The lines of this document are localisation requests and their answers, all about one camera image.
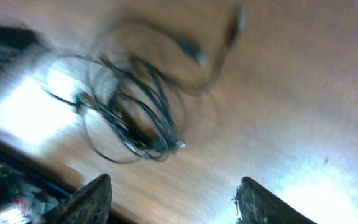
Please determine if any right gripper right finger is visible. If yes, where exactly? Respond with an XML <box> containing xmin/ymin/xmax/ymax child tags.
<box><xmin>234</xmin><ymin>177</ymin><xmax>316</xmax><ymax>224</ymax></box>

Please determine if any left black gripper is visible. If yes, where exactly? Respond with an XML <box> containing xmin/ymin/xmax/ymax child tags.
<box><xmin>0</xmin><ymin>23</ymin><xmax>43</xmax><ymax>91</ymax></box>

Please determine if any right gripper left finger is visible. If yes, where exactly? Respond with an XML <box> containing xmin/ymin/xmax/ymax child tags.
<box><xmin>42</xmin><ymin>174</ymin><xmax>112</xmax><ymax>224</ymax></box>

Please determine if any black cable bundle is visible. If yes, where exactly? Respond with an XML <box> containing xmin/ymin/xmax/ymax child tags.
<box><xmin>42</xmin><ymin>7</ymin><xmax>250</xmax><ymax>165</ymax></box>

